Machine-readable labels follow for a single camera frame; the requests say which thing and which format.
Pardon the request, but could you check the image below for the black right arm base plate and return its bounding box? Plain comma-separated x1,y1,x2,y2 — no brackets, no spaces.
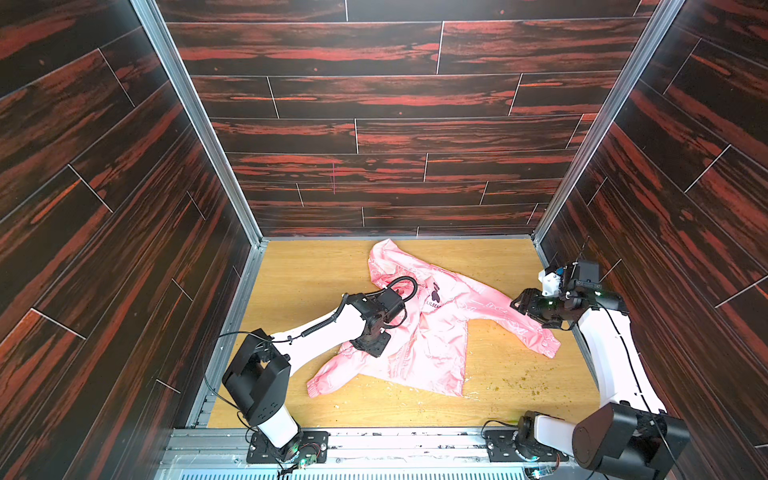
481,429,570,463

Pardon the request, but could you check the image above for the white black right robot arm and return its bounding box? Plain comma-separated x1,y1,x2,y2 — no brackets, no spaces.
511,260,690,479

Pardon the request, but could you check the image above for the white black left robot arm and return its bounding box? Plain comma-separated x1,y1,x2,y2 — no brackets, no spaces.
222,276,418,455

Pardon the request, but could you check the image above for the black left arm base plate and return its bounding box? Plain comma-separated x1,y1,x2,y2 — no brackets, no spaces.
246,429,330,467

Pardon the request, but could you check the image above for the aluminium corner post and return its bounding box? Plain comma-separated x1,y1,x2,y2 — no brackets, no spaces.
532,0,685,248
130,0,265,247

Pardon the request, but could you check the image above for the aluminium front rail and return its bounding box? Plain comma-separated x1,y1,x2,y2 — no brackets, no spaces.
156,423,597,479

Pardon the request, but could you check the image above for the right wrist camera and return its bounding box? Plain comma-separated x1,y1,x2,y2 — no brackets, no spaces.
538,267,566,297

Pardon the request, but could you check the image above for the aluminium right corner post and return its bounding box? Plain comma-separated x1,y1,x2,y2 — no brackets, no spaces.
532,0,685,248

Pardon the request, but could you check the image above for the aluminium left corner post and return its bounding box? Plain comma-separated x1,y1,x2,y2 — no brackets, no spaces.
130,0,265,247

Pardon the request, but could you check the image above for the pink printed jacket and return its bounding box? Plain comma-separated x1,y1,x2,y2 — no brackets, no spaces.
307,239,560,398

